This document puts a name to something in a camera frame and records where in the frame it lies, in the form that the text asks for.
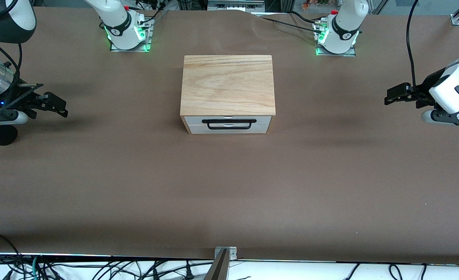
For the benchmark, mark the brown table cover sheet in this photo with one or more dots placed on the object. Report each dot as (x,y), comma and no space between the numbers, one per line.
(229,202)

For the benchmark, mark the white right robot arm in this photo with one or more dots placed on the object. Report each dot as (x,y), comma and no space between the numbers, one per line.
(117,17)

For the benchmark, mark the aluminium frame rail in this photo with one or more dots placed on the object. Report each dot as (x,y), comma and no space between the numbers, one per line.
(235,4)

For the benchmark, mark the silver metal bracket plate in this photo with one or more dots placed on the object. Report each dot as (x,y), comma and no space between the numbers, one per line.
(232,251)

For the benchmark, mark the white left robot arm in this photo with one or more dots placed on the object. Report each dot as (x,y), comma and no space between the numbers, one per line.
(344,23)

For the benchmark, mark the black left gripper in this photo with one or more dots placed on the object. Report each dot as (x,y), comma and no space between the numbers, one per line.
(428,86)

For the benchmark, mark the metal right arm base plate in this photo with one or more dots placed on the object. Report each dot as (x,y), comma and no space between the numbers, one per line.
(114,48)

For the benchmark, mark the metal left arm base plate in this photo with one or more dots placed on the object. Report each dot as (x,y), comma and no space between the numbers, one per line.
(350,53)

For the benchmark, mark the wooden drawer with white front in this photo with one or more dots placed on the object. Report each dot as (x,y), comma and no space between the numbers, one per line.
(192,120)

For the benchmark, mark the grey metal strut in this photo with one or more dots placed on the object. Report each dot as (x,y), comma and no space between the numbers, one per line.
(218,268)

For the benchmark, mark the light wooden drawer cabinet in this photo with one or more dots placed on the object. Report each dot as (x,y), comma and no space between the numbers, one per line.
(227,83)

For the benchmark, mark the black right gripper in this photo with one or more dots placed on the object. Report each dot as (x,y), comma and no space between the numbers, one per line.
(22,97)

